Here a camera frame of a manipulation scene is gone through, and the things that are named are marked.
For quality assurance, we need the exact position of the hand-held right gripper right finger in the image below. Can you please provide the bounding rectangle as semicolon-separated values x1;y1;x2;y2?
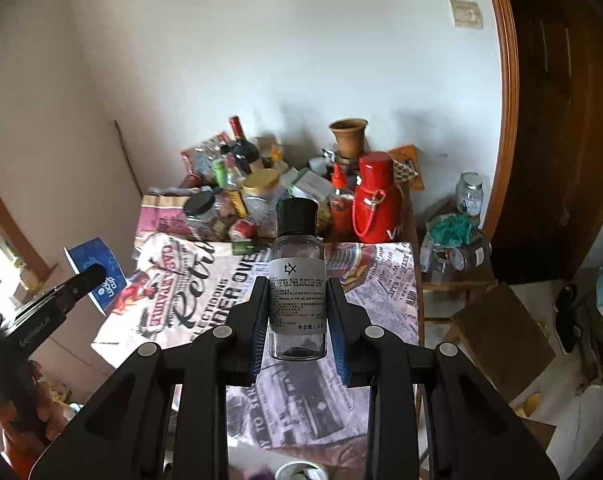
325;277;562;480

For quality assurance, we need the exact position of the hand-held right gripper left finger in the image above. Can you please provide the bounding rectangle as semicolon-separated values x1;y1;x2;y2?
41;277;272;480

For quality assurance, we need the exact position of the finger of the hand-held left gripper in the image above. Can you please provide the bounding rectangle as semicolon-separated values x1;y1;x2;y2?
56;264;107;311

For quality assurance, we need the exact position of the blue white packet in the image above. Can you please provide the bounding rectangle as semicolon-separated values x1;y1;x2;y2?
64;237;129;317

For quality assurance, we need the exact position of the small clear bottle black cap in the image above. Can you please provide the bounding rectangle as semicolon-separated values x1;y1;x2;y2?
268;199;328;361

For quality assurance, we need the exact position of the white bowl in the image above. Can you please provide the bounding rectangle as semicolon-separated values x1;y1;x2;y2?
274;459;329;480

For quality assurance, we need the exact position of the person's left forearm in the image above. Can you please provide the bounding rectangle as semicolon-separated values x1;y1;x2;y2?
1;435;49;480

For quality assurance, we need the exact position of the person's left hand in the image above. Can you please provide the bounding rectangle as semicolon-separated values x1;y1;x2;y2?
27;359;71;445

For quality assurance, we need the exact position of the pink brown paper sack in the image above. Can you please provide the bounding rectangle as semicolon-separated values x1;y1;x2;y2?
136;192;192;241

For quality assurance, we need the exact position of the small wooden side stool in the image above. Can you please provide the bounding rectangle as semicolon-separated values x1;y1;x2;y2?
421;260;497;321

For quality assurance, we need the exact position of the glass jar black lid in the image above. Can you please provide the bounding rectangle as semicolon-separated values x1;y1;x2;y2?
184;191;222;238

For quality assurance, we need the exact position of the red sauce bottle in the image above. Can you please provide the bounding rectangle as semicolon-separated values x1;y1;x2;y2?
330;164;355;238

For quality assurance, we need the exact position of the plastic jar yellow lid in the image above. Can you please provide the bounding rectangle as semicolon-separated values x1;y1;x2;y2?
241;169;282;238

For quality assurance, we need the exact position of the thin wooden stick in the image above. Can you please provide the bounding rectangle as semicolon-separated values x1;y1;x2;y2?
114;120;144;196

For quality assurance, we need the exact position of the clear bottle yellow label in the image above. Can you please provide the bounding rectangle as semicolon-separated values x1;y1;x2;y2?
225;160;248;217

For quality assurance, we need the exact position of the red thermos flask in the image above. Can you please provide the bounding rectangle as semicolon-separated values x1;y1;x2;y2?
352;152;406;243

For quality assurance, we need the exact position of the green cloth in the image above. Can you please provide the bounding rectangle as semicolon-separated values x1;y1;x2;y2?
426;214;475;248

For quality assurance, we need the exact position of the white green carton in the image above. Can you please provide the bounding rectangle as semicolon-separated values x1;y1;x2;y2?
288;167;332;201

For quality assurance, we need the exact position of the printed snack packet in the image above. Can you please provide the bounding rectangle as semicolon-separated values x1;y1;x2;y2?
181;132;232;181

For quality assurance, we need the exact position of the orange card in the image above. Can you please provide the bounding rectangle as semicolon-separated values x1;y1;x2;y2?
386;145;425;191

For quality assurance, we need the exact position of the dark wine bottle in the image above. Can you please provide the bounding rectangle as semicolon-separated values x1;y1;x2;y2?
228;116;259;171

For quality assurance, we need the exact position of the clear glass jar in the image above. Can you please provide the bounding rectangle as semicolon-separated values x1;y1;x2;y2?
455;172;483;216

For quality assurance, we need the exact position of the clay vase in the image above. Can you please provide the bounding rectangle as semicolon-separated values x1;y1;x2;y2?
329;118;369;161

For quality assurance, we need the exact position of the black slipper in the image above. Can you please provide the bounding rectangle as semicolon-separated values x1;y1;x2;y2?
555;284;579;356

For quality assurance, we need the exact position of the dark wooden door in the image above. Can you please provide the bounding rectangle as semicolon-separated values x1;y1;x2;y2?
481;0;603;286

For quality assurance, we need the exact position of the wooden window frame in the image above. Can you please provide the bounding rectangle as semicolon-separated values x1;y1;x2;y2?
0;157;49;281

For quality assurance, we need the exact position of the beige light switch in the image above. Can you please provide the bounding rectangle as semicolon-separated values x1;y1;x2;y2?
449;0;483;30

